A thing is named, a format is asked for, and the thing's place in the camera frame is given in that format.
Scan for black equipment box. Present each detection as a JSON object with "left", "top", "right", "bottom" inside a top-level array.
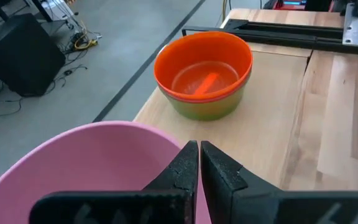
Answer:
[{"left": 0, "top": 12, "right": 67, "bottom": 98}]

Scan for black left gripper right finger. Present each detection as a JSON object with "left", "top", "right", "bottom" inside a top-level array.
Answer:
[{"left": 201, "top": 140, "right": 358, "bottom": 224}]

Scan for orange translucent bowl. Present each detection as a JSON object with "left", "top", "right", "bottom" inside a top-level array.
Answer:
[{"left": 153, "top": 30, "right": 254, "bottom": 103}]

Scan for yellow coiled cable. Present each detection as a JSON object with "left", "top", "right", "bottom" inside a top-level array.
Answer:
[{"left": 73, "top": 28, "right": 99, "bottom": 51}]

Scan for white equipment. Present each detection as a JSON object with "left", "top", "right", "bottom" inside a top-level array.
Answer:
[{"left": 40, "top": 0, "right": 76, "bottom": 21}]

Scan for black aluminium frame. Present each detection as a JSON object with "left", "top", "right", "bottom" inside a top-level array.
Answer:
[{"left": 181, "top": 18, "right": 358, "bottom": 57}]

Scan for pink bowl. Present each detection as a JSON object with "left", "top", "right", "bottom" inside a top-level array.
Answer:
[{"left": 0, "top": 120, "right": 213, "bottom": 224}]

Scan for black floor cables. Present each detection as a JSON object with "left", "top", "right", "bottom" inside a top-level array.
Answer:
[{"left": 0, "top": 63, "right": 88, "bottom": 118}]

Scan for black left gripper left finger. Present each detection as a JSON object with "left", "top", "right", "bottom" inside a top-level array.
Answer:
[{"left": 29, "top": 140, "right": 200, "bottom": 224}]

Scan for lime green bowl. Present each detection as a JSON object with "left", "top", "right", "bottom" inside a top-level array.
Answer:
[{"left": 163, "top": 83, "right": 248, "bottom": 122}]

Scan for silver metal bracket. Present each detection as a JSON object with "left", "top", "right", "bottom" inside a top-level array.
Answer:
[{"left": 342, "top": 2, "right": 358, "bottom": 48}]

